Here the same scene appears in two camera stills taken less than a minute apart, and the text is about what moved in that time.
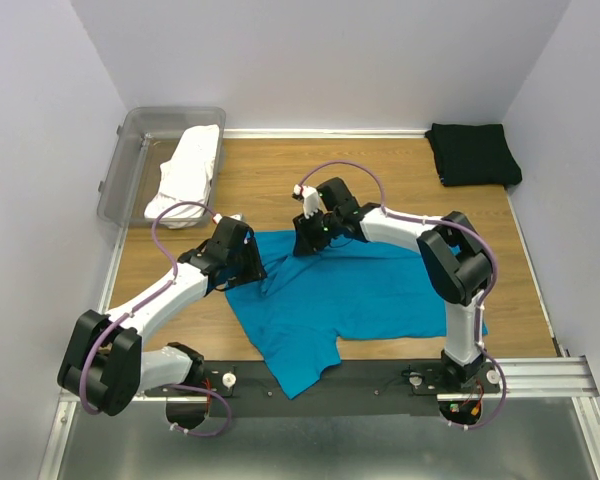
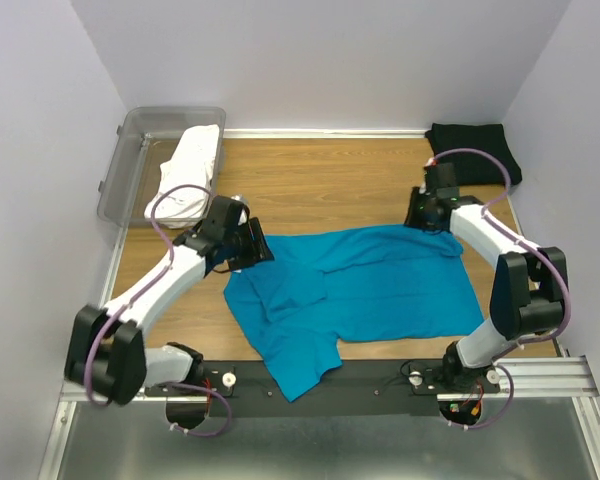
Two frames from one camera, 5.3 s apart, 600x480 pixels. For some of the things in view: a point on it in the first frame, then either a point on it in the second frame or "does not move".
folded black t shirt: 473,155 does not move
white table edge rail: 323,133 does not move
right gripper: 305,243 to 411,220
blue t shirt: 308,305 does not move
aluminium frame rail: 523,378 does not move
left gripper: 256,270 to 259,250
